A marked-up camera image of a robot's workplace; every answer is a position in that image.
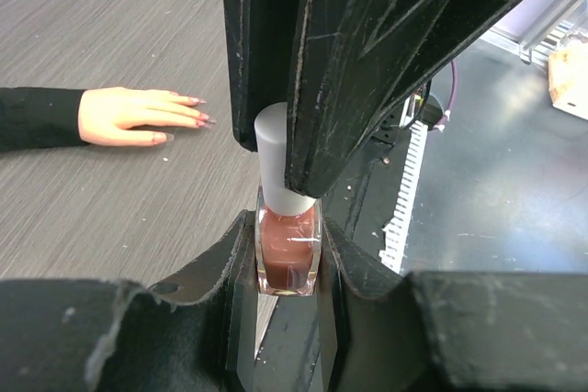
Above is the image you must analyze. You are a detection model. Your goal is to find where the nail polish bottle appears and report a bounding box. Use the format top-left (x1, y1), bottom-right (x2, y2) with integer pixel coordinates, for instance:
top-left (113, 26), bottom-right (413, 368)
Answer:
top-left (254, 190), bottom-right (322, 297)

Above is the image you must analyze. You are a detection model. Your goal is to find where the white nail polish cap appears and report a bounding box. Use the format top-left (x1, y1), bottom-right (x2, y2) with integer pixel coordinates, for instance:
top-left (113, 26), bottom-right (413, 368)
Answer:
top-left (254, 102), bottom-right (315, 216)

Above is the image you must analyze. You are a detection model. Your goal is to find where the white slotted cable duct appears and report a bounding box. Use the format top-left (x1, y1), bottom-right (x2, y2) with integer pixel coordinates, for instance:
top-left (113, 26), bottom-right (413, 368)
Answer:
top-left (379, 121), bottom-right (428, 274)

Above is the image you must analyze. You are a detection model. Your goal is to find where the black sleeved shirt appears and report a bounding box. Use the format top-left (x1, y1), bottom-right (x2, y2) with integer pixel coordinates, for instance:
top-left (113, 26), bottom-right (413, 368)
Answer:
top-left (1, 87), bottom-right (85, 152)

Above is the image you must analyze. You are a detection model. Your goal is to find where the mannequin hand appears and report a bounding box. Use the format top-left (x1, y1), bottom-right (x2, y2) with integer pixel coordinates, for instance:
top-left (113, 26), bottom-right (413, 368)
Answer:
top-left (78, 87), bottom-right (215, 147)

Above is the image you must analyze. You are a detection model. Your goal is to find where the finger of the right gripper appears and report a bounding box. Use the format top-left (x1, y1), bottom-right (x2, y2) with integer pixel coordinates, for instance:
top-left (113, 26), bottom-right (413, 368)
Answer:
top-left (223, 0), bottom-right (299, 151)
top-left (286, 0), bottom-right (522, 197)

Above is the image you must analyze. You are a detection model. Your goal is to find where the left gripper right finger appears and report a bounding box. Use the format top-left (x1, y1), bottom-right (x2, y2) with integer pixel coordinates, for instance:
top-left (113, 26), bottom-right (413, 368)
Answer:
top-left (318, 218), bottom-right (409, 391)

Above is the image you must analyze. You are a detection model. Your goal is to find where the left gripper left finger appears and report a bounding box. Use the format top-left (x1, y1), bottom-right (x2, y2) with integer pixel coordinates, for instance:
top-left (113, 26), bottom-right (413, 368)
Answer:
top-left (150, 210), bottom-right (258, 391)

